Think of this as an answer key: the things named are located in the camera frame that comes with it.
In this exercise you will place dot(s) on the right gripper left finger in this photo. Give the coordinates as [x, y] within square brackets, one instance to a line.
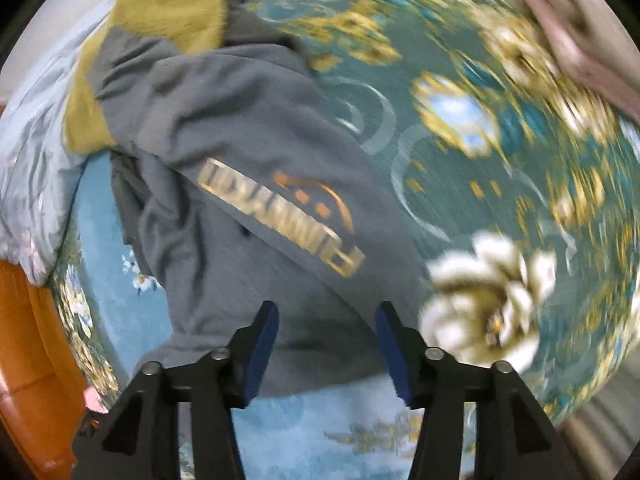
[138, 437]

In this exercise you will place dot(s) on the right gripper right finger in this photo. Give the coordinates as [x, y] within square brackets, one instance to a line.
[514, 437]

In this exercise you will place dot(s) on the grey sweatpants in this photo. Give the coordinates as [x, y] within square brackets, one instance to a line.
[253, 193]

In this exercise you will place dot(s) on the person's right hand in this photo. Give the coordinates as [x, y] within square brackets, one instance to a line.
[592, 46]

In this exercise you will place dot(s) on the teal floral bed blanket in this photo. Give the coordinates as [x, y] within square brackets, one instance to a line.
[463, 109]

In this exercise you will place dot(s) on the light blue floral quilt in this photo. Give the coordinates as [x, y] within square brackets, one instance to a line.
[39, 175]

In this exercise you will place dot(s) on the olive yellow knit garment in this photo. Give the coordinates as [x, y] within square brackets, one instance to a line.
[192, 26]

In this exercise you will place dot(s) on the orange wooden bed frame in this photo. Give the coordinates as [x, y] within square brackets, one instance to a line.
[42, 390]

